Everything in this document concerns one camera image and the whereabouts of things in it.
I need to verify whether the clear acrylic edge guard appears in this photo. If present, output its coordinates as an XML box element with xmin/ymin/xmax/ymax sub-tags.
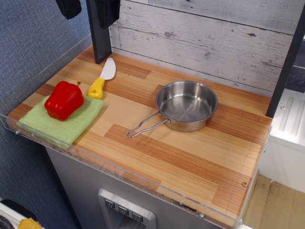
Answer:
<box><xmin>1</xmin><ymin>46</ymin><xmax>272</xmax><ymax>229</ymax></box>

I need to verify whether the white toy sink unit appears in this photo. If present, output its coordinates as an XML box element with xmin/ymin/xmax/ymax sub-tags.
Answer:
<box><xmin>258</xmin><ymin>89</ymin><xmax>305</xmax><ymax>192</ymax></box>

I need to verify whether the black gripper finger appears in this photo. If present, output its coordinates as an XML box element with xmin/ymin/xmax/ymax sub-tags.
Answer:
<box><xmin>97</xmin><ymin>0</ymin><xmax>120</xmax><ymax>29</ymax></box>
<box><xmin>56</xmin><ymin>0</ymin><xmax>81</xmax><ymax>20</ymax></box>

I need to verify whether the yellow handled toy knife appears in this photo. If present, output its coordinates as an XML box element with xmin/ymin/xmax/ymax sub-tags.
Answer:
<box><xmin>87</xmin><ymin>58</ymin><xmax>116</xmax><ymax>99</ymax></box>

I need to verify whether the dark left support post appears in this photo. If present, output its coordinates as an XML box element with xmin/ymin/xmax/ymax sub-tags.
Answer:
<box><xmin>86</xmin><ymin>0</ymin><xmax>112</xmax><ymax>64</ymax></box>

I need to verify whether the grey toy fridge cabinet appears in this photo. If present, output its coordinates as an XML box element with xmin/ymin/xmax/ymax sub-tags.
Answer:
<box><xmin>47</xmin><ymin>148</ymin><xmax>217</xmax><ymax>229</ymax></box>

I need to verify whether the dark right support post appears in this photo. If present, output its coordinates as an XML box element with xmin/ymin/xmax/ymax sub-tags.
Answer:
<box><xmin>266</xmin><ymin>6</ymin><xmax>305</xmax><ymax>118</ymax></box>

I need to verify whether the dark support post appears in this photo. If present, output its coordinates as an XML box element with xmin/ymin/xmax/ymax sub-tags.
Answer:
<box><xmin>86</xmin><ymin>0</ymin><xmax>112</xmax><ymax>64</ymax></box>
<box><xmin>266</xmin><ymin>6</ymin><xmax>305</xmax><ymax>118</ymax></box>

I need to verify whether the red toy bell pepper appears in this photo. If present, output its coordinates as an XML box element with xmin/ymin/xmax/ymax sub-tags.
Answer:
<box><xmin>44</xmin><ymin>80</ymin><xmax>84</xmax><ymax>121</ymax></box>

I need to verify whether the silver dispenser button panel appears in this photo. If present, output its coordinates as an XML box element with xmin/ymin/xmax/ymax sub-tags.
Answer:
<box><xmin>98</xmin><ymin>188</ymin><xmax>157</xmax><ymax>229</ymax></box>

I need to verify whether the green folded cloth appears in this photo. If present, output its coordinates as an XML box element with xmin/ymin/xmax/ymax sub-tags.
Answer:
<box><xmin>17</xmin><ymin>96</ymin><xmax>104</xmax><ymax>149</ymax></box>

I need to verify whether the stainless steel pot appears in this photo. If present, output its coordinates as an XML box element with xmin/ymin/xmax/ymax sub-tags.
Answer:
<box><xmin>127</xmin><ymin>80</ymin><xmax>219</xmax><ymax>138</ymax></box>

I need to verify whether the yellow object bottom left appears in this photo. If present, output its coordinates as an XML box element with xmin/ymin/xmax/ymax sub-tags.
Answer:
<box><xmin>18</xmin><ymin>218</ymin><xmax>42</xmax><ymax>229</ymax></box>

